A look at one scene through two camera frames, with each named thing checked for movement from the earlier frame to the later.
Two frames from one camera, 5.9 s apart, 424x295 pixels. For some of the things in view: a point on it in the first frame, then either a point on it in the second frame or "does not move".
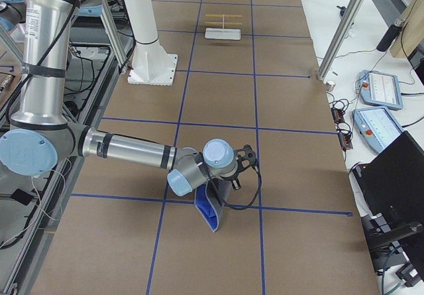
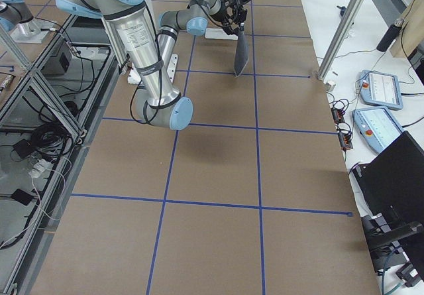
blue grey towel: x=209 y=199 → x=242 y=54
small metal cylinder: x=330 y=85 does not move
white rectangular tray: x=224 y=34 does not move
